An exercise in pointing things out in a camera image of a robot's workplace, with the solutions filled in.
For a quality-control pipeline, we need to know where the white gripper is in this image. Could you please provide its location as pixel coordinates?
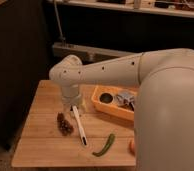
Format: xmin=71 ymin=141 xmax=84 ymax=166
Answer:
xmin=61 ymin=85 xmax=82 ymax=112

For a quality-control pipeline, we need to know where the green pepper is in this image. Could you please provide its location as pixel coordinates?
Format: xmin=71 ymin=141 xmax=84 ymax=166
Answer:
xmin=92 ymin=134 xmax=115 ymax=157

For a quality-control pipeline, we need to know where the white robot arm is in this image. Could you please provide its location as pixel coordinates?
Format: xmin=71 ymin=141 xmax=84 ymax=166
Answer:
xmin=49 ymin=48 xmax=194 ymax=171

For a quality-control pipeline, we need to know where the bunch of dark grapes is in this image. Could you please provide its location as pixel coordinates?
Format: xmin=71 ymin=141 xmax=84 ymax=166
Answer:
xmin=57 ymin=113 xmax=74 ymax=136

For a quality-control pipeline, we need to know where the black round object in bin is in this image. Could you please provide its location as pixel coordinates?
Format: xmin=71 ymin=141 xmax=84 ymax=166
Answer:
xmin=100 ymin=93 xmax=113 ymax=103

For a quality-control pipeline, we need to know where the orange plastic bin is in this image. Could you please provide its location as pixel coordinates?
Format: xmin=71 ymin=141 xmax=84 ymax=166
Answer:
xmin=91 ymin=85 xmax=134 ymax=121

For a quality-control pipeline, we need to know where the wooden table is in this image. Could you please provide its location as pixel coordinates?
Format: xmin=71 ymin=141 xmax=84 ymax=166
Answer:
xmin=12 ymin=80 xmax=135 ymax=167

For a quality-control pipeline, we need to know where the metal object in bin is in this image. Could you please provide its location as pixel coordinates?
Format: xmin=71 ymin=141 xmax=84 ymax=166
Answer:
xmin=116 ymin=91 xmax=135 ymax=110

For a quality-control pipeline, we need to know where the orange fruit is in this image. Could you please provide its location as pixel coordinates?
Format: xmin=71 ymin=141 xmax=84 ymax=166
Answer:
xmin=129 ymin=139 xmax=135 ymax=155

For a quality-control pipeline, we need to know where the grey metal shelf rail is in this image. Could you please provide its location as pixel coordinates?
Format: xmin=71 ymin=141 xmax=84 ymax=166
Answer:
xmin=52 ymin=42 xmax=132 ymax=62

